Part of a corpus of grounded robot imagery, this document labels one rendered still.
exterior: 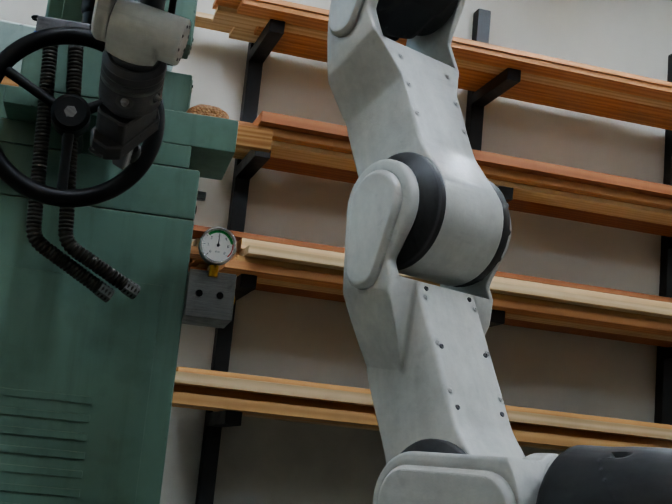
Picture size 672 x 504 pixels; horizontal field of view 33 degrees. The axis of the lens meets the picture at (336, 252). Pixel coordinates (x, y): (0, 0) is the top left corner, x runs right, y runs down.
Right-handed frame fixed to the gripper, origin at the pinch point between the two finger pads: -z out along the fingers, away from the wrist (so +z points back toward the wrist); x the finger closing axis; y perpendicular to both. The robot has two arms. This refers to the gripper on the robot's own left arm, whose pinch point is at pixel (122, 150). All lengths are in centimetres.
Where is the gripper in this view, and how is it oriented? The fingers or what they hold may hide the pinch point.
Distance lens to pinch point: 171.2
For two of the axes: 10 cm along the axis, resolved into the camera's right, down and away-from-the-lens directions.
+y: -8.3, -5.3, 2.0
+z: 2.3, -6.4, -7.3
